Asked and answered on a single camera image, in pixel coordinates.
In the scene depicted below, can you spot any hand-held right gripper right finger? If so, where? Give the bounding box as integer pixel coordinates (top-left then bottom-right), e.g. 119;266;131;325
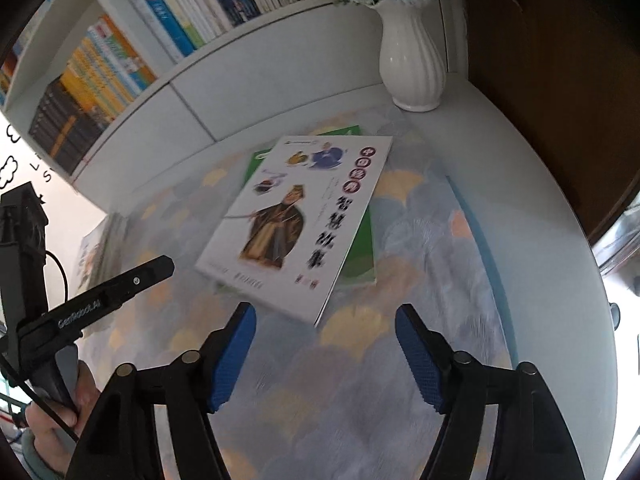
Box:
395;303;586;480

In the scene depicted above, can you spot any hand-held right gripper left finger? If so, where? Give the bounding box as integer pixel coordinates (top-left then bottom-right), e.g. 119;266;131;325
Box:
65;301;257;480

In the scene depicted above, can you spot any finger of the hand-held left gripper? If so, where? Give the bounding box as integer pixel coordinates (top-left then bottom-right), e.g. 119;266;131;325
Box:
99;255;176;312

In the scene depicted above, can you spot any neat stack of books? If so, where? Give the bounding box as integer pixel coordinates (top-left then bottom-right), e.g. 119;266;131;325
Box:
70;212;128;293

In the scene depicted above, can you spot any plain green book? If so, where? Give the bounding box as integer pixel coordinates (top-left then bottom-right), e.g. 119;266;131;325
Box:
215;125;377;293

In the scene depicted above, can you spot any white book with robed figure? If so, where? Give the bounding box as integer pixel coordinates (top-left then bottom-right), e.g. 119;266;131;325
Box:
194;134;394;327

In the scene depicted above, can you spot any person's left forearm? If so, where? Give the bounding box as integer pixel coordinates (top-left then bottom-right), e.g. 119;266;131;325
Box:
20;432;71;480

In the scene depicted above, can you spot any row of orange-spined books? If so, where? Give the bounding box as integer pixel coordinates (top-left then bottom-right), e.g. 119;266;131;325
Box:
60;12;158;126

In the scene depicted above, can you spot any row of white blue books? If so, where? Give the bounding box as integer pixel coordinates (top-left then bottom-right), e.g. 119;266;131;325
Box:
129;0;346;63

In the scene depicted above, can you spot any person's left hand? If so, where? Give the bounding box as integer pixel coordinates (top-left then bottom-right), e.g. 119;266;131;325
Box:
22;357;101;456

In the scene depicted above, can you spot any leaf-patterned tablecloth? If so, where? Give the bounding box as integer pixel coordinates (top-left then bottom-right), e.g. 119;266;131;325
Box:
75;105;516;480

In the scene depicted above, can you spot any white bookshelf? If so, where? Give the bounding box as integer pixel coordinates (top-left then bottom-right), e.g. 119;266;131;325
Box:
0;0;466;211

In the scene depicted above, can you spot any white ribbed vase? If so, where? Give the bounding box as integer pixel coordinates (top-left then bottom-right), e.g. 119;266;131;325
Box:
378;0;447;112

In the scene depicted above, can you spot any dark wooden cabinet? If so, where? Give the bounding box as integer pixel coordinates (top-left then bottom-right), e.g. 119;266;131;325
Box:
465;0;640;261

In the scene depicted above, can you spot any black cable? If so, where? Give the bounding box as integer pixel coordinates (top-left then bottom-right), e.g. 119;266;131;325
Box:
0;250;81;443

